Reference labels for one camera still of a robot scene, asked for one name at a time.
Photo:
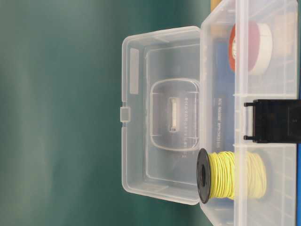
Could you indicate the blue card in box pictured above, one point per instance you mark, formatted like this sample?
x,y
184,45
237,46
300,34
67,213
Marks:
x,y
223,90

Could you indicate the white tape roll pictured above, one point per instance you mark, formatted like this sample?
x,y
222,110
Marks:
x,y
265,51

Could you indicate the yellow object behind box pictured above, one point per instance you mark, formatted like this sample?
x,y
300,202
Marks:
x,y
214,4

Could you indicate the black tool box latch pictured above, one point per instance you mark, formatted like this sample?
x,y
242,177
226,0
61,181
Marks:
x,y
276,121

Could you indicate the clear plastic tool box base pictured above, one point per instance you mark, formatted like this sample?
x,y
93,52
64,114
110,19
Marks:
x,y
250,107

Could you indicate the red tape roll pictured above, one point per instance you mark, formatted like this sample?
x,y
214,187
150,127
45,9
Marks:
x,y
253,46

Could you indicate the clear plastic tool box lid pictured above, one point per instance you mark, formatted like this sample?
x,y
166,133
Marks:
x,y
160,114

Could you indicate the yellow-green wire spool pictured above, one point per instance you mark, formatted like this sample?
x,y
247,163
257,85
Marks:
x,y
216,175

